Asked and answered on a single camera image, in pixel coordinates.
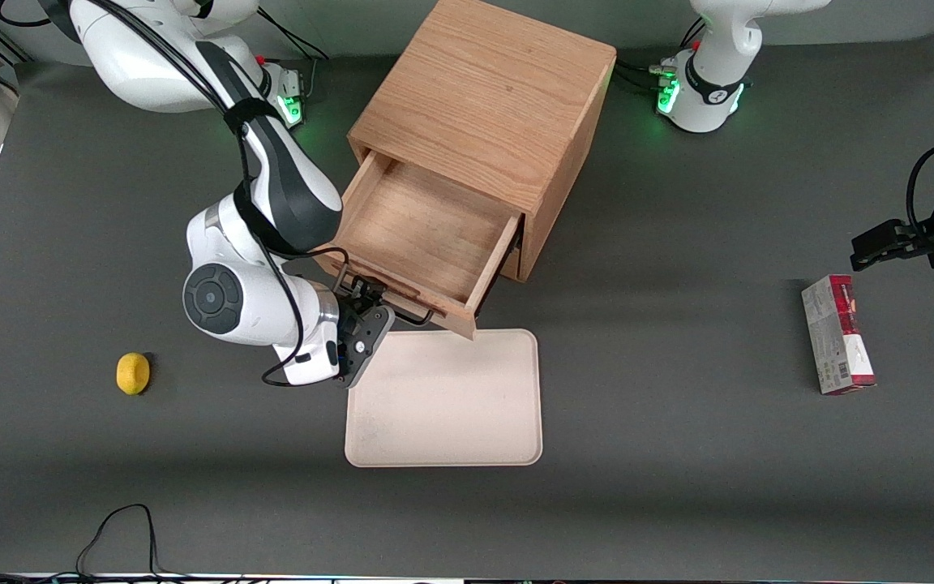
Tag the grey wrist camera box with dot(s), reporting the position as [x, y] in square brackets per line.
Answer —
[371, 345]

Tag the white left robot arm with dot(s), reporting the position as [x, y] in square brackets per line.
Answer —
[710, 97]

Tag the yellow lemon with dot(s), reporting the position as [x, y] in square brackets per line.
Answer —
[133, 374]

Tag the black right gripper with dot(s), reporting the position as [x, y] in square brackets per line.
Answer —
[351, 311]

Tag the wooden drawer cabinet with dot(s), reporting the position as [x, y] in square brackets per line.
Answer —
[491, 89]

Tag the red and white carton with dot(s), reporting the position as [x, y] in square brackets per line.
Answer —
[836, 332]

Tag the wooden drawer with slide rails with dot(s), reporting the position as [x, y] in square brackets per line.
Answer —
[426, 227]

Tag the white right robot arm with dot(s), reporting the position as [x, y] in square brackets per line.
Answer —
[248, 312]

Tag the beige plastic tray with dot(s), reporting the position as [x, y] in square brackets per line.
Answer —
[443, 397]

